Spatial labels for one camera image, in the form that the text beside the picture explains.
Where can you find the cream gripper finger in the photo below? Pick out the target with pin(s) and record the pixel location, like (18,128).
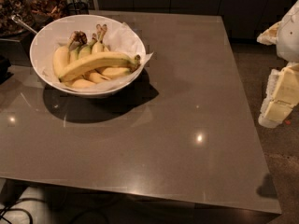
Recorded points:
(269,36)
(282,96)

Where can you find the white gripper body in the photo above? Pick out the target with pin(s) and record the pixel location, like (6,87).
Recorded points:
(290,36)

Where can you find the long front yellow banana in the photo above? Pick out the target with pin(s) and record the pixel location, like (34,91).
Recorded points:
(98,60)

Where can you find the lower right yellow banana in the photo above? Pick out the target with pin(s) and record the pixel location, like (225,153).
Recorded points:
(114,72)

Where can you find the upright banana with stem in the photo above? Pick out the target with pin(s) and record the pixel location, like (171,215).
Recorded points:
(99,45)

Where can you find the bottom yellow banana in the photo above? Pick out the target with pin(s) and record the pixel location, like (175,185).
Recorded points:
(86,80)

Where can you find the white bowl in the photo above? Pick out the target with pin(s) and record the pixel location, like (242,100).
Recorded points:
(120,37)

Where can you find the greenish banana in bunch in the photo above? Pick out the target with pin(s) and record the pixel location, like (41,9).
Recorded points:
(83,47)

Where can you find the left yellow banana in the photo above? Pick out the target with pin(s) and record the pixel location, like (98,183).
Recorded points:
(68,53)

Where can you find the glass jar of snacks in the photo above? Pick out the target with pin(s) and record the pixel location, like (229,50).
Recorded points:
(26,10)

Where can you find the metal spoon handle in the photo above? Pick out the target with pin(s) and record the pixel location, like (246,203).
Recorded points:
(17,19)

